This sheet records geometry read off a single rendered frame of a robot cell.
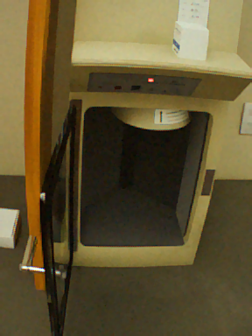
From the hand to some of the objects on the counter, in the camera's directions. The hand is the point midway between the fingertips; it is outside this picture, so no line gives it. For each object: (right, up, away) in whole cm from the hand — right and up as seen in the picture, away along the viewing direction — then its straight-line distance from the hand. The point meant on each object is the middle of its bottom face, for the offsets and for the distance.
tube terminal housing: (-46, -14, +34) cm, 58 cm away
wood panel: (-68, -12, +34) cm, 77 cm away
